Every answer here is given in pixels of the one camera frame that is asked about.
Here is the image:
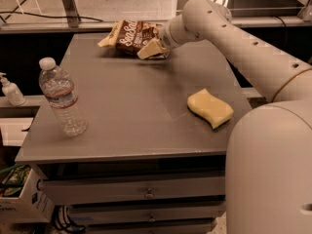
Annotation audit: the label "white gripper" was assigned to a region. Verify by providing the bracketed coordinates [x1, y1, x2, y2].
[137, 15, 187, 59]

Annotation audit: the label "brown chip bag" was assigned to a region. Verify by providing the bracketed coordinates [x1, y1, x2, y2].
[97, 19, 169, 59]

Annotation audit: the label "clear plastic water bottle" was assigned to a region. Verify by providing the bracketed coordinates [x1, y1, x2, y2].
[39, 58, 88, 137]

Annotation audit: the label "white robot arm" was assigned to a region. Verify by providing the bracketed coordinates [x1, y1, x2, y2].
[138, 0, 312, 234]

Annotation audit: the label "white pump dispenser bottle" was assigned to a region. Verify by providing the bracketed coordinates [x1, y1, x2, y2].
[0, 72, 25, 106]

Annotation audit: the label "yellow sponge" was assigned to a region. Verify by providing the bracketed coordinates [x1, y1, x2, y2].
[187, 89, 234, 129]

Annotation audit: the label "grey drawer cabinet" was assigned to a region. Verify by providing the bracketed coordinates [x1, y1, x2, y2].
[17, 34, 251, 231]

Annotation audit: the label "top grey drawer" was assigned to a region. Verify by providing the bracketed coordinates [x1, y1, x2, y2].
[39, 175, 225, 205]

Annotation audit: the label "grey drawer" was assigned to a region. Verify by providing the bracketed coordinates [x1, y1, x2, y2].
[69, 201, 225, 225]
[86, 218, 216, 234]
[39, 175, 225, 205]

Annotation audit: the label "middle grey drawer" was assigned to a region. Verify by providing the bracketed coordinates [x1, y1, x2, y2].
[69, 201, 225, 225]

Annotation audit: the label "bottom grey drawer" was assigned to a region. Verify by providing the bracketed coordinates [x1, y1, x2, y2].
[86, 218, 216, 234]

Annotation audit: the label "white cardboard box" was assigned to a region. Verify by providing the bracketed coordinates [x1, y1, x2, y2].
[0, 166, 55, 223]

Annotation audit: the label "black cable on floor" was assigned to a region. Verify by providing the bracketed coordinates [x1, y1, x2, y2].
[0, 0, 105, 24]

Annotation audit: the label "black cables under cabinet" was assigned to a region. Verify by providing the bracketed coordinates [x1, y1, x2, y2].
[52, 205, 87, 234]

